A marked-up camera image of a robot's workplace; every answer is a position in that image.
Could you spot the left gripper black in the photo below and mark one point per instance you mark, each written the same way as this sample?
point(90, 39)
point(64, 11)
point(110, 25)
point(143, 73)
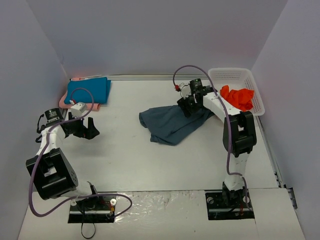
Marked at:
point(80, 127)

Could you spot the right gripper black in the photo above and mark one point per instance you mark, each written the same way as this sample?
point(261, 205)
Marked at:
point(188, 102)

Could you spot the dark blue-grey t shirt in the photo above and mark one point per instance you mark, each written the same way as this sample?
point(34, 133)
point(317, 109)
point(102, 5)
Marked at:
point(169, 126)

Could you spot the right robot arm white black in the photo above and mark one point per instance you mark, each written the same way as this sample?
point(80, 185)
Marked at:
point(239, 133)

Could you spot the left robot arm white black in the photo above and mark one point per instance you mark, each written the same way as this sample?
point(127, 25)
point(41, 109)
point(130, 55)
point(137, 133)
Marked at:
point(54, 176)

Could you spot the folded pink t shirt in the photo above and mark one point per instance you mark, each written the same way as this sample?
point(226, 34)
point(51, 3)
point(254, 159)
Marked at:
point(62, 105)

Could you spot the folded teal t shirt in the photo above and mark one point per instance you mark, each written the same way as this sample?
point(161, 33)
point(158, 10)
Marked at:
point(99, 88)

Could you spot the orange crumpled t shirt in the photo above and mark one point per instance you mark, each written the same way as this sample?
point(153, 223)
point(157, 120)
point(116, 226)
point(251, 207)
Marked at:
point(240, 99)

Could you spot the white plastic basket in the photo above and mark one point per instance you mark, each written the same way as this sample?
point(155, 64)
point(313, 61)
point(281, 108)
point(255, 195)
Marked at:
point(238, 78)

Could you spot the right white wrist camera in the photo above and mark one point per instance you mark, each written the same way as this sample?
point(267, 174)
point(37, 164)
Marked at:
point(184, 89)

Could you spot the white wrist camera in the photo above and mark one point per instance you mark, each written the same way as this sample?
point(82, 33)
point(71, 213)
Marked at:
point(77, 110)
point(184, 89)

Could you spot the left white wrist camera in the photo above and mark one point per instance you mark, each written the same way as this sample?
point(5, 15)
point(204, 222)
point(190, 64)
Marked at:
point(77, 110)

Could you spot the aluminium rail back edge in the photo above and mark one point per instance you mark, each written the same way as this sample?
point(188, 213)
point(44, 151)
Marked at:
point(155, 77)

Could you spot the aluminium rail edge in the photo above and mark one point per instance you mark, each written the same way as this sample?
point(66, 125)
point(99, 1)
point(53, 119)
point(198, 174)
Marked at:
point(155, 77)
point(279, 179)

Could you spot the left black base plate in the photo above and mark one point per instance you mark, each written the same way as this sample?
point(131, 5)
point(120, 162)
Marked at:
point(94, 210)

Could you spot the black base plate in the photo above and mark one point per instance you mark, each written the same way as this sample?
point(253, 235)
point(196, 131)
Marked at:
point(219, 210)
point(94, 210)

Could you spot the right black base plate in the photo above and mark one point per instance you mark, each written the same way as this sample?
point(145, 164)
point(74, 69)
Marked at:
point(219, 210)

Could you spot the aluminium rail right edge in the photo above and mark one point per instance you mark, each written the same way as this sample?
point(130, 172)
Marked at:
point(279, 179)

